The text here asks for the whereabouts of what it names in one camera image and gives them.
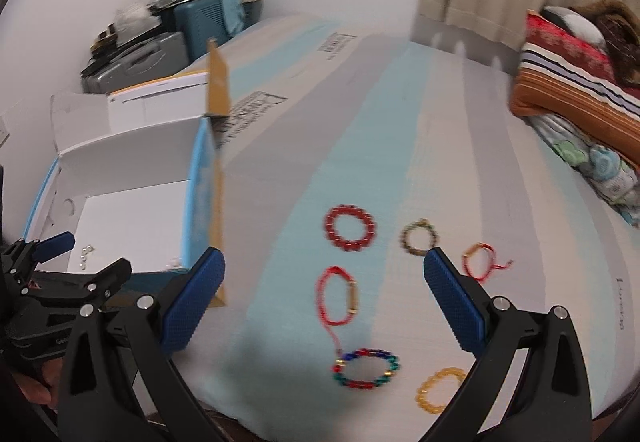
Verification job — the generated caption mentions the orange striped pillow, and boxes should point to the orange striped pillow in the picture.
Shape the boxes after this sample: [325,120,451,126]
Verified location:
[509,47,640,159]

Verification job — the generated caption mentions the teal towel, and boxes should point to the teal towel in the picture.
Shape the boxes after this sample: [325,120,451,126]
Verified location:
[219,0,247,36]

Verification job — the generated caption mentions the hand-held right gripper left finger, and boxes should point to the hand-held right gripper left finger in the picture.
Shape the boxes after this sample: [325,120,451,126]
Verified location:
[59,247,227,442]

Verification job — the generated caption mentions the grey suitcase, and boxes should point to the grey suitcase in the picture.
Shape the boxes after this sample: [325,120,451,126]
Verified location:
[81,31,189,96]

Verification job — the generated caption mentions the dark small boxes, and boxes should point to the dark small boxes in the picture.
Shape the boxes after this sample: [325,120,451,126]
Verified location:
[90,22,122,54]

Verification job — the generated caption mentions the red string bracelet gold tube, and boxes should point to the red string bracelet gold tube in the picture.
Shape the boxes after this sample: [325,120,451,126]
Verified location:
[318,266,360,358]

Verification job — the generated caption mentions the red patterned pillow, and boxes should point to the red patterned pillow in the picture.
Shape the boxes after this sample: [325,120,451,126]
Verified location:
[524,9,622,86]

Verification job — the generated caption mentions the brown bead bracelet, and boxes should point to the brown bead bracelet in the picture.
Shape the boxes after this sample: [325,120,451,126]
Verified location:
[399,219,441,257]

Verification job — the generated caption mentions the striped bed mattress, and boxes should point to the striped bed mattress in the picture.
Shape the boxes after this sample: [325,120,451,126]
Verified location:
[170,12,640,429]

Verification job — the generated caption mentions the brown fur blanket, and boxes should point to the brown fur blanket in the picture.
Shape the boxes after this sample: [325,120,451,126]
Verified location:
[570,0,640,89]

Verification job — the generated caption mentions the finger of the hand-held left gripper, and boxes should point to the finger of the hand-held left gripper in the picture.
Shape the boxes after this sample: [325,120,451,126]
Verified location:
[75,258,133,318]
[22,232,76,268]

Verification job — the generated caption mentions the teal suitcase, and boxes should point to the teal suitcase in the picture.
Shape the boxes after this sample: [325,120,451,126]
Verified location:
[172,0,253,68]

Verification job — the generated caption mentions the person's left hand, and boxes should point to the person's left hand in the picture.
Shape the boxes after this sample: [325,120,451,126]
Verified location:
[10,362,60,414]

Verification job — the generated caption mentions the black and white plush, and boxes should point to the black and white plush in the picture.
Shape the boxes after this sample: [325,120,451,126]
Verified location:
[542,6,607,44]

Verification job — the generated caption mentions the red bead bracelet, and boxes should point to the red bead bracelet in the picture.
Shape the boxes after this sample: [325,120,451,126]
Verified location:
[324,204,377,252]

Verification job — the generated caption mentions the small red string bracelet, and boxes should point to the small red string bracelet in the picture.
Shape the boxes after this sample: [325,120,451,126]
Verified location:
[461,243,515,282]

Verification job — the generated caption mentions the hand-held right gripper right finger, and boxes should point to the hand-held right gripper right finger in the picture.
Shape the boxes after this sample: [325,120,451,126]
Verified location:
[423,247,593,442]

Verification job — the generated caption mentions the clear plastic bag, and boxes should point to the clear plastic bag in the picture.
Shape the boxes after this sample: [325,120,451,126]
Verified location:
[115,3,162,31]

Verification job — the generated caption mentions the yellow bead bracelet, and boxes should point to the yellow bead bracelet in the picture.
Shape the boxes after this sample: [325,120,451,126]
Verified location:
[416,368,468,415]

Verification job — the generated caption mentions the white cardboard box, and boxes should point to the white cardboard box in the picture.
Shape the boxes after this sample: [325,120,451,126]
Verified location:
[22,38,232,310]

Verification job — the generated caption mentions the multicolour bead bracelet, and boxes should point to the multicolour bead bracelet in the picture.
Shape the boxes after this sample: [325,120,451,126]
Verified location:
[332,348,402,390]

